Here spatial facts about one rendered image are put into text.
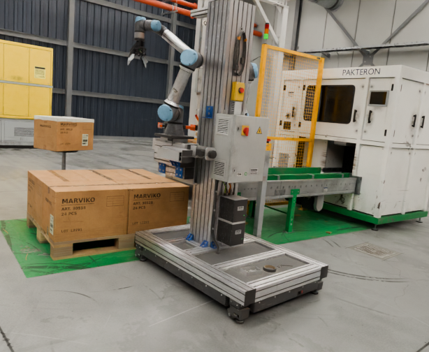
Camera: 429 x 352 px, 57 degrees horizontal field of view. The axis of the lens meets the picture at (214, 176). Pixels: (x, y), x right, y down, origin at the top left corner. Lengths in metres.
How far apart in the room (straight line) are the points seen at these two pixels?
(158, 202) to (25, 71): 7.60
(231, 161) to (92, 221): 1.29
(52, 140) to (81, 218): 1.99
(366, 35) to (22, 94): 9.52
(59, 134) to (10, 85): 5.59
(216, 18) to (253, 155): 1.02
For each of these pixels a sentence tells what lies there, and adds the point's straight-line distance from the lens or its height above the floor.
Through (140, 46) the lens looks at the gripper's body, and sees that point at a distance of 3.08.
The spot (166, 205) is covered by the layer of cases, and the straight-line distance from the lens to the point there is 3.61.
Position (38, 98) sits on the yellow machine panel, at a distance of 10.76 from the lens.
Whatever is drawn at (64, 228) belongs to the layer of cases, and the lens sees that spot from 3.30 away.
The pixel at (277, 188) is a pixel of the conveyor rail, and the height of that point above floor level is 0.51.
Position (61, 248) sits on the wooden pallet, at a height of 0.09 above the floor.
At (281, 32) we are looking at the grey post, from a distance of 7.13.
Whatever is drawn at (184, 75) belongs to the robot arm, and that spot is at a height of 1.47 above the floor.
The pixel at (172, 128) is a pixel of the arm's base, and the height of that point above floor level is 1.09.
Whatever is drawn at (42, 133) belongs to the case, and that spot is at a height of 0.81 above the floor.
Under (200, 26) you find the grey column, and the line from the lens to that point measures 5.11.
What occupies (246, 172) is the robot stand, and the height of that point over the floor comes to 0.84.
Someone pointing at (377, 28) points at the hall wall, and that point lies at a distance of 12.95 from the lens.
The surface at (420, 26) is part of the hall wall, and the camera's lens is 12.42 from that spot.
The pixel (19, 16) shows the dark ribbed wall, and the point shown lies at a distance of 14.20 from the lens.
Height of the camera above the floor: 1.22
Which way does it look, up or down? 9 degrees down
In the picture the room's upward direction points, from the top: 5 degrees clockwise
